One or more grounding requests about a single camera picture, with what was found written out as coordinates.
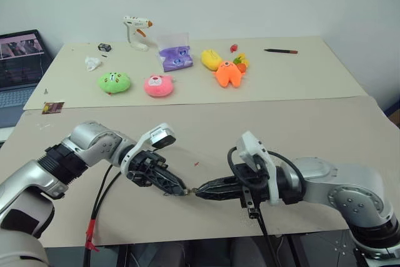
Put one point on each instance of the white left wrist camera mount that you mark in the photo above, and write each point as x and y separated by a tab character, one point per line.
146	139

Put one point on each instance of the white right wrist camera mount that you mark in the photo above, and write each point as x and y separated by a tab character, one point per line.
250	145

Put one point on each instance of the beige cardboard sheet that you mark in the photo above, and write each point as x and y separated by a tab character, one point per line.
281	79

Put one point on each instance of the dark grey rounded shape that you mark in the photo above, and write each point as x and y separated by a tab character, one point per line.
156	256

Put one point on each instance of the yellow plush toy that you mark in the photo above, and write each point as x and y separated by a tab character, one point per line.
211	59

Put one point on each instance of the orange plush toy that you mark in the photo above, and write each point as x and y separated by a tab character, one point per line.
229	74

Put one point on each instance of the clear bag with purple pack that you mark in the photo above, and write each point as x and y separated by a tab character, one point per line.
175	57

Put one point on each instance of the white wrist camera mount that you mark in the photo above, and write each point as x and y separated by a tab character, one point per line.
146	139
250	145

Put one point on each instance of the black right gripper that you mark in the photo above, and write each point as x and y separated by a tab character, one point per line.
250	182

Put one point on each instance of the dark pen with red end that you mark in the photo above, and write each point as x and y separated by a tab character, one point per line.
279	51

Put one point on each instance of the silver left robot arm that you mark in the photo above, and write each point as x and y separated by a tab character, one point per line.
90	139

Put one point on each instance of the open grey laptop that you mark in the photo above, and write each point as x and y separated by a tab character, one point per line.
18	70

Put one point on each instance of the small brown printed card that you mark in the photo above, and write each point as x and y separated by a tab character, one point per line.
53	107

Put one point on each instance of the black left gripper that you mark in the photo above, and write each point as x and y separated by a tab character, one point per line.
147	167

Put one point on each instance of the black panel with white marks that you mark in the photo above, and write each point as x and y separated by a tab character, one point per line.
318	248

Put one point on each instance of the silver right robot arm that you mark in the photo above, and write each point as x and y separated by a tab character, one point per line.
343	185

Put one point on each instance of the small black box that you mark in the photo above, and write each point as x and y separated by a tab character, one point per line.
104	47

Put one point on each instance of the black table leg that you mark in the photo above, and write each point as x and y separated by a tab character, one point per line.
122	256

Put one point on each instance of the small colourful fruit toy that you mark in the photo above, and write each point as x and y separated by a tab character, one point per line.
242	62

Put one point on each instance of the crumpled white tissue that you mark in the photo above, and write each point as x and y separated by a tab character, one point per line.
93	63

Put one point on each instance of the small red toy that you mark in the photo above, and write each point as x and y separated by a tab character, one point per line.
233	48

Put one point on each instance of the white hot glue gun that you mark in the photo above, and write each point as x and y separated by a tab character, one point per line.
134	34

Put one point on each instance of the green plush toy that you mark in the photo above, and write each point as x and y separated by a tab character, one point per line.
114	82

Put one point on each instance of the pink plush toy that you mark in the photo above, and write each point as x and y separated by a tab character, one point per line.
157	86

